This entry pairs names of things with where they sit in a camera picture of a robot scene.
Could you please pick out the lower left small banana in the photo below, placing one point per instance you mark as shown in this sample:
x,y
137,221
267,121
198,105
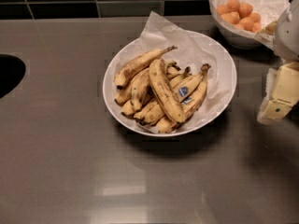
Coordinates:
x,y
127,109

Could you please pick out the right banana with blue sticker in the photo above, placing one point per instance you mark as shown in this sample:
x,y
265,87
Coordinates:
x,y
189,84

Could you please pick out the top long spotted banana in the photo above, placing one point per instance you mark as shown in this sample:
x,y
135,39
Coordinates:
x,y
142,61

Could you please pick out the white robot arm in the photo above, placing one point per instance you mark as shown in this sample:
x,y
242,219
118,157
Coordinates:
x,y
282,36

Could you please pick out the large white bowl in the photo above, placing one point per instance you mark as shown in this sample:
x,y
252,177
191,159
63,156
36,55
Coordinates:
x,y
109,90

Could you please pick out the far left underlying banana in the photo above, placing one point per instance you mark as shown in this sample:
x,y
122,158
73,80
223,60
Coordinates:
x,y
124,95

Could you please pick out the central large spotted banana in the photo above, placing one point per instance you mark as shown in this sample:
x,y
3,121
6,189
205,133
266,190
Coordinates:
x,y
164,93

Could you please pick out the left middle spotted banana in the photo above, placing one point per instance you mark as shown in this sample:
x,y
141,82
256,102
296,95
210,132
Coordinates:
x,y
139,89

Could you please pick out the pile of orange fruits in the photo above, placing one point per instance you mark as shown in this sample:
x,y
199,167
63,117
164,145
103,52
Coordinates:
x,y
240,15

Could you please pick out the white paper liner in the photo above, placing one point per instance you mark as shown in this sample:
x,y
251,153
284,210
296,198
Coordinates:
x,y
194,49

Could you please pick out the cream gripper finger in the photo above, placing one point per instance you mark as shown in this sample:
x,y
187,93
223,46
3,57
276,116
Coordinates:
x,y
286,93
271,80

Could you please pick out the lower right banana with sticker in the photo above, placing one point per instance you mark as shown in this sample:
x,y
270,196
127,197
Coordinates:
x,y
190,104

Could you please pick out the bottom front banana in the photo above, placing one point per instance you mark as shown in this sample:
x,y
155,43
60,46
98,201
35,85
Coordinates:
x,y
150,113

